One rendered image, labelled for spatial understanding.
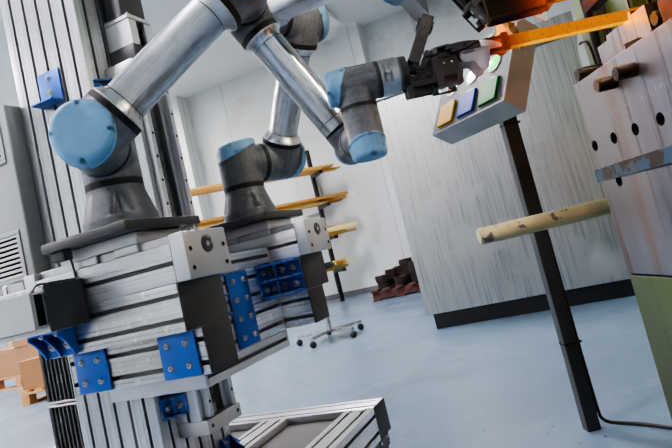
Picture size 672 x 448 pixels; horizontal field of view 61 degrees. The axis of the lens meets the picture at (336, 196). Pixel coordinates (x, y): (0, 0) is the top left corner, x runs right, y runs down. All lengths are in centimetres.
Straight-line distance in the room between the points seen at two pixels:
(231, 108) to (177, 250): 836
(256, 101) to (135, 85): 807
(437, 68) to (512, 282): 283
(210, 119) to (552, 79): 670
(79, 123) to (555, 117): 316
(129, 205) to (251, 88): 811
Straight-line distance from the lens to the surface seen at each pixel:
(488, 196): 386
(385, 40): 843
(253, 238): 158
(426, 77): 118
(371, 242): 825
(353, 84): 114
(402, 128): 401
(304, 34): 159
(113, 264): 119
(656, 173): 124
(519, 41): 125
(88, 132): 109
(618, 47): 139
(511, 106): 164
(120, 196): 121
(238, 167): 161
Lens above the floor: 67
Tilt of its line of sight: 6 degrees up
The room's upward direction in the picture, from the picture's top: 14 degrees counter-clockwise
